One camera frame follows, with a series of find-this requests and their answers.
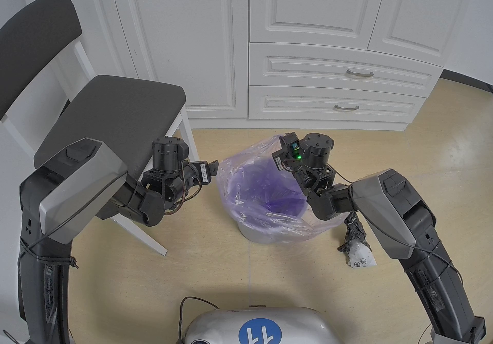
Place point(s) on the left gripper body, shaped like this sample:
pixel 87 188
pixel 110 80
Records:
pixel 185 184

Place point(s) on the purple plastic bag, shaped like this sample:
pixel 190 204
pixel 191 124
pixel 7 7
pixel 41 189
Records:
pixel 262 188

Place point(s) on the black white plastic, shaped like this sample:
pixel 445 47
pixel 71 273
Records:
pixel 356 234

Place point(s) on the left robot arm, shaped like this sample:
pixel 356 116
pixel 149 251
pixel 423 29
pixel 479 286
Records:
pixel 77 196

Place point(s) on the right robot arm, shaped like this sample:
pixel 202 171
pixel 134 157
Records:
pixel 389 211

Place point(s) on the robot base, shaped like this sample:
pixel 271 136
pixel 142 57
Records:
pixel 292 327

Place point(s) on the white trash bin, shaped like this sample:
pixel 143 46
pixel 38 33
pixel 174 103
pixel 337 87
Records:
pixel 258 236

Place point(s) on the white chair dark grey seat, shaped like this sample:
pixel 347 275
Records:
pixel 127 103

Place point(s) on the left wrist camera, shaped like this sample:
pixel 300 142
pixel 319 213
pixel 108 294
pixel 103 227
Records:
pixel 204 173

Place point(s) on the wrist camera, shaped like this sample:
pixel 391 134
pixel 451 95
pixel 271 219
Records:
pixel 204 173
pixel 290 142

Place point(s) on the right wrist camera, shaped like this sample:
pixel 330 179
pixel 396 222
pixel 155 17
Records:
pixel 290 142

